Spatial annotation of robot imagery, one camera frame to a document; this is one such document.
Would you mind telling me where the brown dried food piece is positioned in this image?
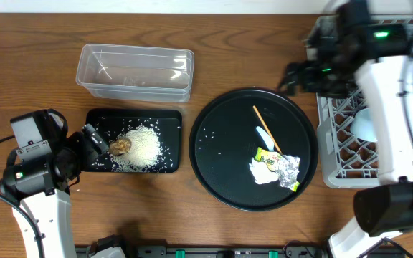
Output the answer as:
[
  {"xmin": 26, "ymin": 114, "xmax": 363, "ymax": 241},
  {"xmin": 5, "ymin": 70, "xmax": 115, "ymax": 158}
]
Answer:
[{"xmin": 108, "ymin": 137, "xmax": 132, "ymax": 156}]

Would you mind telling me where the light blue spoon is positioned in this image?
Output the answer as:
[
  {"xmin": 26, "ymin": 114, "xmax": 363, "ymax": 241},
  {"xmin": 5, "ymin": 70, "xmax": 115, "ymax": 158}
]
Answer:
[{"xmin": 256, "ymin": 126, "xmax": 275, "ymax": 151}]

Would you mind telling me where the wooden chopstick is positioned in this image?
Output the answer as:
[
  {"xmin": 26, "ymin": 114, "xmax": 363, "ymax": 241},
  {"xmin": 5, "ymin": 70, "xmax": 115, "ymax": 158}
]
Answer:
[{"xmin": 252, "ymin": 105, "xmax": 282, "ymax": 154}]

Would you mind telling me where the grey dishwasher rack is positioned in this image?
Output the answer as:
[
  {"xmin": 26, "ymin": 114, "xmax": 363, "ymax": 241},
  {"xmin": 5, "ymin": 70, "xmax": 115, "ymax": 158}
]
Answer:
[{"xmin": 316, "ymin": 14, "xmax": 413, "ymax": 188}]

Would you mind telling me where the clear plastic container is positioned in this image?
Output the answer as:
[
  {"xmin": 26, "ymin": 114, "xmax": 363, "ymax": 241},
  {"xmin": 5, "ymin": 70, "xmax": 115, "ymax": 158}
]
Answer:
[{"xmin": 75, "ymin": 44, "xmax": 194, "ymax": 102}]

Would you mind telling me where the light blue bowl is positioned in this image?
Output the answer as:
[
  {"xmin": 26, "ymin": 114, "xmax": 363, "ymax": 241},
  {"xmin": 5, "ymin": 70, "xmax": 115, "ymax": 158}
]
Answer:
[{"xmin": 350, "ymin": 108, "xmax": 377, "ymax": 143}]

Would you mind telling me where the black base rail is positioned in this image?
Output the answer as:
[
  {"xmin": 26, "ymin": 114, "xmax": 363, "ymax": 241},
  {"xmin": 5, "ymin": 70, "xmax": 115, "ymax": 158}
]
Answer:
[{"xmin": 74, "ymin": 234, "xmax": 407, "ymax": 258}]

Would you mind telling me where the round black tray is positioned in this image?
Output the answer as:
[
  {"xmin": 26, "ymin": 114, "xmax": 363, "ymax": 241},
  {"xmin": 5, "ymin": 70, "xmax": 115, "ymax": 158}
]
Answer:
[{"xmin": 189, "ymin": 89, "xmax": 318, "ymax": 211}]

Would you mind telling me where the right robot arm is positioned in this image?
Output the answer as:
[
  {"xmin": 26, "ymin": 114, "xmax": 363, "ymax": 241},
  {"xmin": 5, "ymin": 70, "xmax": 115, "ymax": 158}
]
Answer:
[{"xmin": 277, "ymin": 0, "xmax": 413, "ymax": 257}]

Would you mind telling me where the yellow foil snack wrapper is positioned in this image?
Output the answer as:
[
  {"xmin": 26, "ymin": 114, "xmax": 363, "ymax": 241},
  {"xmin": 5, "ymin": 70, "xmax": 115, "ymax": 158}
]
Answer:
[{"xmin": 255, "ymin": 147, "xmax": 300, "ymax": 192}]

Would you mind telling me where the white napkin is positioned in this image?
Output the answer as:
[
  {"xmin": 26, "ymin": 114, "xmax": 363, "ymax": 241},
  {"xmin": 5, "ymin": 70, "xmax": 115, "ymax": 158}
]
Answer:
[{"xmin": 249, "ymin": 158, "xmax": 279, "ymax": 185}]

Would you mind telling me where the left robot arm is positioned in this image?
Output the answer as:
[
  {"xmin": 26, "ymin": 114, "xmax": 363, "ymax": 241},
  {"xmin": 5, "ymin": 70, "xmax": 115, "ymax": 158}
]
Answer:
[{"xmin": 0, "ymin": 109, "xmax": 109, "ymax": 257}]

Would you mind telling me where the pile of white rice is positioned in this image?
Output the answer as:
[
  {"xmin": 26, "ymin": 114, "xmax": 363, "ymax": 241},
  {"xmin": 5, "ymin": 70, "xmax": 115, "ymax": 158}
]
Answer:
[{"xmin": 91, "ymin": 118, "xmax": 182, "ymax": 173}]

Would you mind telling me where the black rectangular tray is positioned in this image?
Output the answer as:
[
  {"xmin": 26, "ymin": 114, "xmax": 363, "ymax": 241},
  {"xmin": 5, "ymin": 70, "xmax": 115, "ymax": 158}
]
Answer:
[{"xmin": 86, "ymin": 108, "xmax": 182, "ymax": 173}]

